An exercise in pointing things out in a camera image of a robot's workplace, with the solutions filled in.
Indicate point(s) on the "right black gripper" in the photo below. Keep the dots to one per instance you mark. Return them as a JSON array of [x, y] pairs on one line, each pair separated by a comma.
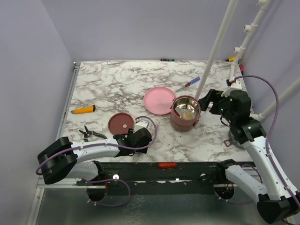
[[214, 95]]

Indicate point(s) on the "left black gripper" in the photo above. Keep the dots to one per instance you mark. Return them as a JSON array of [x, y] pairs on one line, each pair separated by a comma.
[[143, 150]]

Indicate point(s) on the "dark pink round lid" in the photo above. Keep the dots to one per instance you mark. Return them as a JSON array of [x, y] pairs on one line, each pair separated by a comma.
[[120, 123]]

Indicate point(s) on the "transparent grey pot lid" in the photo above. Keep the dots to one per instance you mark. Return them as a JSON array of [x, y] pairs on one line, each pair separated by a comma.
[[232, 141]]

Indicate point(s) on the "dark red steel lunch pot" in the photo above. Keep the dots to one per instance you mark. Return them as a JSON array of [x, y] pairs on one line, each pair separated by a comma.
[[180, 128]]

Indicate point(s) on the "pink food plate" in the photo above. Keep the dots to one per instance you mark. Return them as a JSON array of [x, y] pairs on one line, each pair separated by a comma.
[[158, 100]]

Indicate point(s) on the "white steamed bun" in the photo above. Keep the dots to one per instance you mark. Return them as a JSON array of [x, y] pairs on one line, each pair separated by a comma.
[[187, 115]]

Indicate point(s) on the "pink steel lunch pot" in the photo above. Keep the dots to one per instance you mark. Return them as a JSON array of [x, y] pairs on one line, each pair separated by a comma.
[[182, 104]]

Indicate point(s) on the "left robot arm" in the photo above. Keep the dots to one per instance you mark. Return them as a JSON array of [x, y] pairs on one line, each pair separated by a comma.
[[59, 159]]

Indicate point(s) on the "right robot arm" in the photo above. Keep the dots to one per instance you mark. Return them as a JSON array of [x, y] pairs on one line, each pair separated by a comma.
[[276, 198]]

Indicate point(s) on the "red sausage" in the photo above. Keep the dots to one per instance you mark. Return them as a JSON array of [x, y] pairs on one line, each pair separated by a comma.
[[167, 165]]

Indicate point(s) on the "red blue screwdriver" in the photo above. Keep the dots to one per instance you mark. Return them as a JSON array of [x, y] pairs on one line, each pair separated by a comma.
[[189, 83]]

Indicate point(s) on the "black pliers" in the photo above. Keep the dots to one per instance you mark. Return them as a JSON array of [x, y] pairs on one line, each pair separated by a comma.
[[88, 133]]

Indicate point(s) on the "yellow utility knife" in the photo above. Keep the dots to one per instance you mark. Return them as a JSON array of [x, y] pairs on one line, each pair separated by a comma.
[[89, 109]]

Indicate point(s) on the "white pipe frame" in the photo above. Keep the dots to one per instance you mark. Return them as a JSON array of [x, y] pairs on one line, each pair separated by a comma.
[[270, 13]]

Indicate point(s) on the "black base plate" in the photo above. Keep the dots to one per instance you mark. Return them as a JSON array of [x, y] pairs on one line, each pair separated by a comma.
[[148, 179]]

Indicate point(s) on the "aluminium table edge rail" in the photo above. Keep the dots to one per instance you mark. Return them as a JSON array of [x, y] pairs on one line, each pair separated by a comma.
[[67, 103]]

